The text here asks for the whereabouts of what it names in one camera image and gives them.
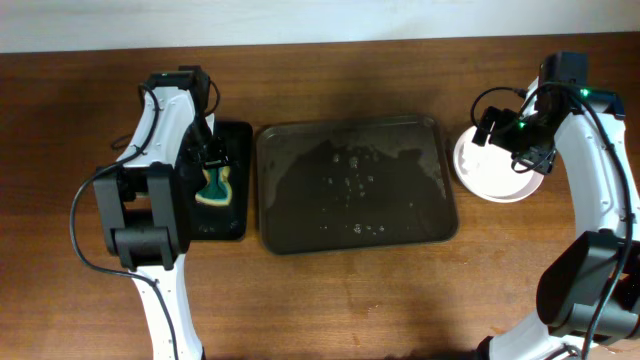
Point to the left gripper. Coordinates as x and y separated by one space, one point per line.
214 161

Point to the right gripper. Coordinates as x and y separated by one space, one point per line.
531 157

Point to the dark brown large tray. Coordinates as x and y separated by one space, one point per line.
341 185

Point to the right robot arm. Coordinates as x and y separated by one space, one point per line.
589 296

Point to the white plate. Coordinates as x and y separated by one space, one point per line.
486 171

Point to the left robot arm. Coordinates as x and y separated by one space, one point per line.
172 162

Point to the green yellow sponge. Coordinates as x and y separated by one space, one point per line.
217 191

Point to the black small tray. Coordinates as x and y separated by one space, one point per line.
223 223

